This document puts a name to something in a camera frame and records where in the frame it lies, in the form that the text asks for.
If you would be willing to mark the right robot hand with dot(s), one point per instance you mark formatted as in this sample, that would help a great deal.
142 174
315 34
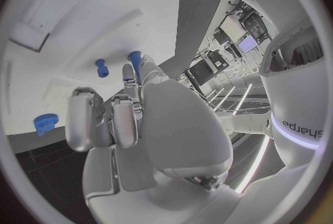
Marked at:
179 128

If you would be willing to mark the long blue cylinder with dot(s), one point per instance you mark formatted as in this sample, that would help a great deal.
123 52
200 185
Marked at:
135 58

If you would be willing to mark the white task board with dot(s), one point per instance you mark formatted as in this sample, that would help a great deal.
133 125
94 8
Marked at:
117 9

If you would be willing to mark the black monitor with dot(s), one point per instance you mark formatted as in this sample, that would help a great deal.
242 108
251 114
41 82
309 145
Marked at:
205 72

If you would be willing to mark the blue peg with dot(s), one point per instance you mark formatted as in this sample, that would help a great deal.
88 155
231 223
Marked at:
102 68

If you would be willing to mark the lit computer screen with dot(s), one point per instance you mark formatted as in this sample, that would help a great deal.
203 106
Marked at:
247 44

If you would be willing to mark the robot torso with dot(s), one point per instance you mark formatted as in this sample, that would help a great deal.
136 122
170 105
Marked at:
294 90

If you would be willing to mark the blue gear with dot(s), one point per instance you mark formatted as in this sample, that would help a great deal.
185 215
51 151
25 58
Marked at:
44 123

